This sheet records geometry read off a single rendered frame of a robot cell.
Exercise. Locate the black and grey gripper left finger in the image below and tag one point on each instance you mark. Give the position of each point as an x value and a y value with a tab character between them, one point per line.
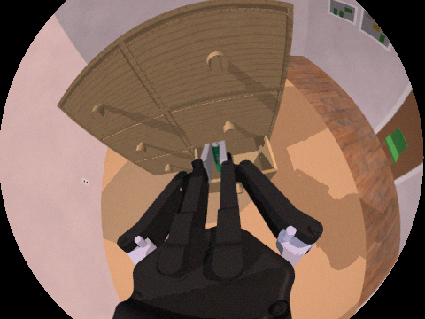
175	212

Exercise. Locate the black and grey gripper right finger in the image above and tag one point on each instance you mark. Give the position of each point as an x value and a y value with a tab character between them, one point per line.
295	231

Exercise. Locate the small wooden chest of drawers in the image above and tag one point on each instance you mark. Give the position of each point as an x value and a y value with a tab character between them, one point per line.
122	41

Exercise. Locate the green aa battery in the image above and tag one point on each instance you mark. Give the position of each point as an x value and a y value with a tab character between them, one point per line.
216	154

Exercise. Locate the brown wooden drawer front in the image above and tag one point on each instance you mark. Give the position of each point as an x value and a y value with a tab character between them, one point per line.
249	114
256	149
247	44
115	91
152	136
168	163

